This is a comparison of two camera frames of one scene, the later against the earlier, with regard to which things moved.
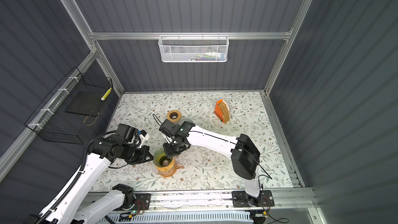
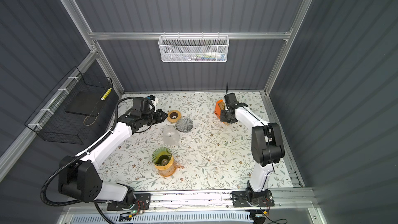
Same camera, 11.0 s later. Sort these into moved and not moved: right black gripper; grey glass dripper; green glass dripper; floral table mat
Moved: right black gripper
Not moved: floral table mat; grey glass dripper; green glass dripper
